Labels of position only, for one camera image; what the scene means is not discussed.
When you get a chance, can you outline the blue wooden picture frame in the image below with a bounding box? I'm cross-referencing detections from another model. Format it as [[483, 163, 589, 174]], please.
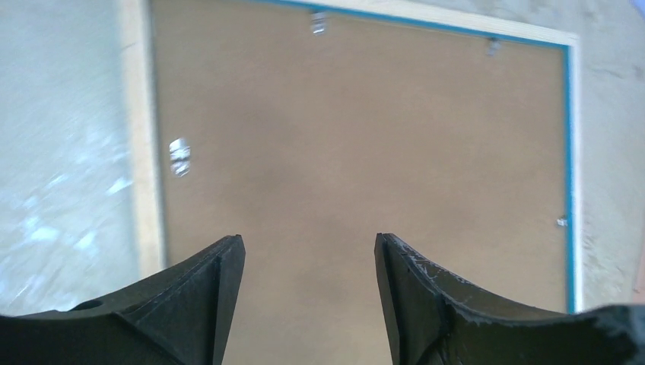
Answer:
[[116, 1, 586, 313]]

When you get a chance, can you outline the brown frame backing board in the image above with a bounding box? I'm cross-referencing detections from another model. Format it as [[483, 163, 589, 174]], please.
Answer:
[[151, 1, 566, 364]]

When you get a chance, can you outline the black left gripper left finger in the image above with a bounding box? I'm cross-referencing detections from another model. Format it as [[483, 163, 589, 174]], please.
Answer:
[[1, 235, 246, 364]]

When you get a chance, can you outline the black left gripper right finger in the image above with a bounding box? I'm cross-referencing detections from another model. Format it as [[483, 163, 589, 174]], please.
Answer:
[[374, 233, 644, 364]]

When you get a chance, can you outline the metal frame turn clip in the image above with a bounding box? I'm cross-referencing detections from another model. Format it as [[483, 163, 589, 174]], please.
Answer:
[[169, 138, 191, 177]]

